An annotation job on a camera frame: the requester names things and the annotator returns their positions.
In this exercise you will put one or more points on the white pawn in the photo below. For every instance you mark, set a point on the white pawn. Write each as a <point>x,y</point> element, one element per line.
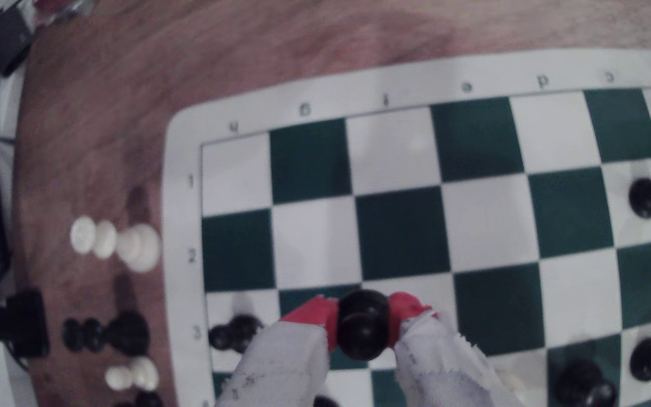
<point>133,374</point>

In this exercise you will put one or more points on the black chess piece lying down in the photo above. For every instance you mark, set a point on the black chess piece lying down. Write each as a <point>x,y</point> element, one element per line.
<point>122,333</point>

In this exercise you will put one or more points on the black block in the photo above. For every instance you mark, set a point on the black block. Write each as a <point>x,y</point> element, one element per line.
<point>26,322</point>

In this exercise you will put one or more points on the white chess piece lying down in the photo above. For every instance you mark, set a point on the white chess piece lying down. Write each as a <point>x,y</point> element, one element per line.
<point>133,246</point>

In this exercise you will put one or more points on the green and white chess mat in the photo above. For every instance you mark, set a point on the green and white chess mat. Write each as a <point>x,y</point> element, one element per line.
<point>399,147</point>

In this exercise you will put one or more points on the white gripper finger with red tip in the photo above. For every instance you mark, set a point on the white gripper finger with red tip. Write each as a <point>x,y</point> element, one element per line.
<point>438,367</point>
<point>280,367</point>

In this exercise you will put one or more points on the black rook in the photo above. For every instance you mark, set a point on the black rook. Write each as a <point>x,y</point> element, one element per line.
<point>582,385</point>

